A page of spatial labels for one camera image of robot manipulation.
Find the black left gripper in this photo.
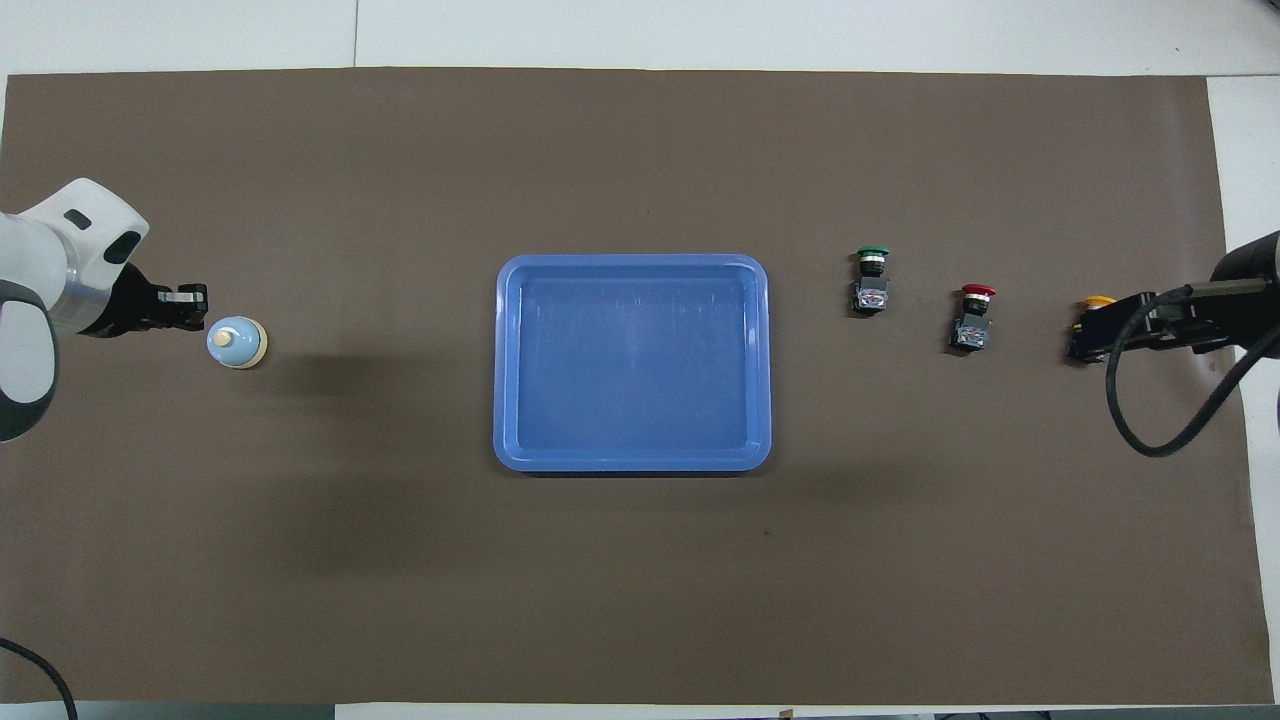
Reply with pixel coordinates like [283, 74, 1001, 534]
[96, 262, 208, 337]

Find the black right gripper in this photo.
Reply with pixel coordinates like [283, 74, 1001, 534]
[1075, 230, 1280, 363]

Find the yellow push button switch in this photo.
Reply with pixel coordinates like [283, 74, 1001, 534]
[1066, 295, 1118, 361]

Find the light blue call bell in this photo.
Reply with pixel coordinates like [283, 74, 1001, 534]
[206, 315, 269, 370]

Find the red push button switch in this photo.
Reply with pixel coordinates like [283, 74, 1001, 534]
[948, 284, 997, 353]

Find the green push button switch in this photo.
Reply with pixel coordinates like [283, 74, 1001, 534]
[851, 246, 892, 317]

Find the blue plastic tray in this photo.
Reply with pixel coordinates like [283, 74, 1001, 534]
[492, 253, 773, 474]

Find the brown table mat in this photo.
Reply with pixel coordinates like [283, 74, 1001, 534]
[0, 66, 1276, 706]

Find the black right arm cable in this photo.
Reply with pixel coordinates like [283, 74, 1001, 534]
[1104, 283, 1280, 458]

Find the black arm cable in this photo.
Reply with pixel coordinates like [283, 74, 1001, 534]
[1104, 283, 1280, 458]
[0, 638, 79, 720]

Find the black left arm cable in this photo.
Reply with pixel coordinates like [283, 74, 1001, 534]
[0, 638, 79, 720]

